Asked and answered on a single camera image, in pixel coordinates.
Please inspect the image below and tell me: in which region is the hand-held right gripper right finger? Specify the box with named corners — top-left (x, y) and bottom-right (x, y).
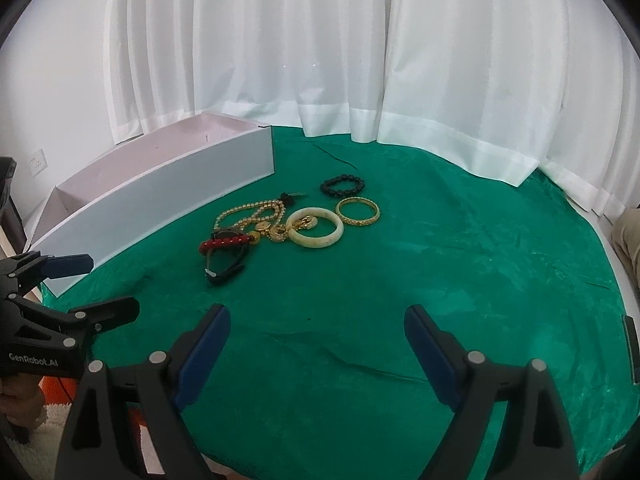
top-left (404, 304), bottom-right (581, 480)

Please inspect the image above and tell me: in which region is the red bead bracelet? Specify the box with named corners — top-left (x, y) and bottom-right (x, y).
top-left (198, 234), bottom-right (251, 256)

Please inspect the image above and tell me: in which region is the white fluffy rug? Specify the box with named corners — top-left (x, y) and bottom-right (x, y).
top-left (5, 400), bottom-right (151, 480)

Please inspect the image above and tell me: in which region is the black wristwatch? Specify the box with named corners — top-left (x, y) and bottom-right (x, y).
top-left (202, 230), bottom-right (248, 287)

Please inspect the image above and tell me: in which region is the person's beige trouser leg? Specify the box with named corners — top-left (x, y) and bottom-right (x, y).
top-left (612, 205), bottom-right (640, 281)

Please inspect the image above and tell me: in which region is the orange object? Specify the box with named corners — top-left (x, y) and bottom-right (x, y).
top-left (40, 375), bottom-right (76, 403)

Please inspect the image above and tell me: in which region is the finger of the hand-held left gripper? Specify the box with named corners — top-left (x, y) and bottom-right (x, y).
top-left (10, 296), bottom-right (141, 356)
top-left (0, 252), bottom-right (95, 293)

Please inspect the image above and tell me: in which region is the white jade bangle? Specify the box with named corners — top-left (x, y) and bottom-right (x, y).
top-left (288, 208), bottom-right (345, 250)

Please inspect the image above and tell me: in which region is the gold patterned bangle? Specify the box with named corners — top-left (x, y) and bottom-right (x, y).
top-left (335, 197), bottom-right (381, 227)

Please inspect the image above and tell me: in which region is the black bead bracelet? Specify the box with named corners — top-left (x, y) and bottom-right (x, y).
top-left (320, 173), bottom-right (367, 197)

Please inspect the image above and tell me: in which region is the green velvet tablecloth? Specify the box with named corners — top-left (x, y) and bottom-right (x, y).
top-left (42, 125), bottom-right (640, 480)

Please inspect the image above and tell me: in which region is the dark wooden furniture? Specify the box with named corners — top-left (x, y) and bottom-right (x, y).
top-left (0, 157), bottom-right (28, 256)

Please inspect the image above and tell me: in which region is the person's left hand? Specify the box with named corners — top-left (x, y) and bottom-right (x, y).
top-left (0, 375), bottom-right (43, 423)

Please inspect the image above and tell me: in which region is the gold bead necklace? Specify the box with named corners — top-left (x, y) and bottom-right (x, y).
top-left (214, 199), bottom-right (318, 247)

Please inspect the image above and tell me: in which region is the white curtain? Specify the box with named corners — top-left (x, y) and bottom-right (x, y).
top-left (102, 0), bottom-right (636, 221)

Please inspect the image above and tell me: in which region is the white cardboard box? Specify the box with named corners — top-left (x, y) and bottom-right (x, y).
top-left (31, 112), bottom-right (276, 298)

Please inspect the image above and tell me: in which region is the dark rectangular object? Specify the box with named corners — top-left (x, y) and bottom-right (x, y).
top-left (622, 312), bottom-right (640, 386)

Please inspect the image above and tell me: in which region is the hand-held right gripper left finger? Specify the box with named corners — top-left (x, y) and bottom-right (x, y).
top-left (55, 304), bottom-right (232, 480)

